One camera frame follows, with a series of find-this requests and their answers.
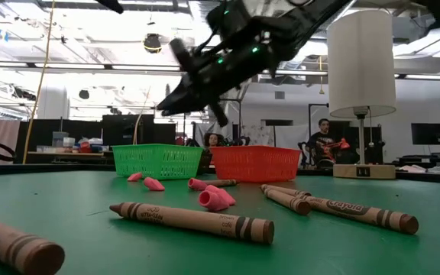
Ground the ceiling light strip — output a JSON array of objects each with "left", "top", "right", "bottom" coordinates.
[{"left": 0, "top": 60, "right": 330, "bottom": 77}]

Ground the clear plastic container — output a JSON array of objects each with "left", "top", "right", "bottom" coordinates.
[{"left": 51, "top": 131, "right": 70, "bottom": 148}]

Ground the brown crayon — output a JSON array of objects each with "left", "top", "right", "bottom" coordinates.
[
  {"left": 108, "top": 201, "right": 276, "bottom": 245},
  {"left": 0, "top": 213, "right": 66, "bottom": 275},
  {"left": 299, "top": 193, "right": 420, "bottom": 235},
  {"left": 204, "top": 178, "right": 239, "bottom": 188},
  {"left": 260, "top": 184, "right": 312, "bottom": 198},
  {"left": 264, "top": 189, "right": 312, "bottom": 217}
]

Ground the black desk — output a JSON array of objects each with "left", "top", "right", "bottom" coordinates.
[{"left": 395, "top": 152, "right": 440, "bottom": 166}]

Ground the green table mat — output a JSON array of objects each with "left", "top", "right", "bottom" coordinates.
[{"left": 0, "top": 170, "right": 440, "bottom": 275}]

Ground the red plastic basket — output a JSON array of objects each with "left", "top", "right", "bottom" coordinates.
[{"left": 210, "top": 145, "right": 303, "bottom": 183}]

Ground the green plastic basket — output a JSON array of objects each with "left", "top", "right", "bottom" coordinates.
[{"left": 112, "top": 143, "right": 205, "bottom": 181}]

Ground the black hanging sign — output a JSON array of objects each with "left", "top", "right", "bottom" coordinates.
[{"left": 260, "top": 119, "right": 294, "bottom": 128}]

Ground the person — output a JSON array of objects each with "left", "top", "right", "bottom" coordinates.
[
  {"left": 304, "top": 118, "right": 339, "bottom": 169},
  {"left": 203, "top": 132, "right": 223, "bottom": 148}
]

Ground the black partition panel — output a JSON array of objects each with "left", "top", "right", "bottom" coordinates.
[
  {"left": 15, "top": 118, "right": 105, "bottom": 165},
  {"left": 101, "top": 113, "right": 177, "bottom": 147}
]

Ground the white patterned sheet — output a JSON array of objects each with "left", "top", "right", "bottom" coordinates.
[{"left": 241, "top": 125, "right": 277, "bottom": 148}]

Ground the white shade wooden lamp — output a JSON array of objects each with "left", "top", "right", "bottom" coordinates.
[{"left": 326, "top": 9, "right": 397, "bottom": 180}]

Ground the black monitor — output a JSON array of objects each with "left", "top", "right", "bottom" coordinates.
[{"left": 410, "top": 122, "right": 440, "bottom": 146}]

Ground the pinkish paper packet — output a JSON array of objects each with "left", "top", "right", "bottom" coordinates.
[{"left": 397, "top": 163, "right": 429, "bottom": 174}]

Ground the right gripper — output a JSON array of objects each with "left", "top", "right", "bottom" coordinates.
[{"left": 156, "top": 37, "right": 283, "bottom": 128}]

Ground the yellow cable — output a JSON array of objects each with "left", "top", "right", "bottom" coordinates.
[{"left": 21, "top": 0, "right": 56, "bottom": 165}]

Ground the wooden work table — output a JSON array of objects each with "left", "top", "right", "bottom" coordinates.
[{"left": 27, "top": 150, "right": 114, "bottom": 160}]

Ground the black metal stand frame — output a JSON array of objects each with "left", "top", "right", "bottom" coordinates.
[{"left": 306, "top": 102, "right": 330, "bottom": 146}]

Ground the red desk lamp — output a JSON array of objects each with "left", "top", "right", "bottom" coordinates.
[{"left": 321, "top": 137, "right": 351, "bottom": 161}]

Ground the black plastic basket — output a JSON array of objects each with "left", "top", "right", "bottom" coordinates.
[{"left": 199, "top": 151, "right": 213, "bottom": 176}]

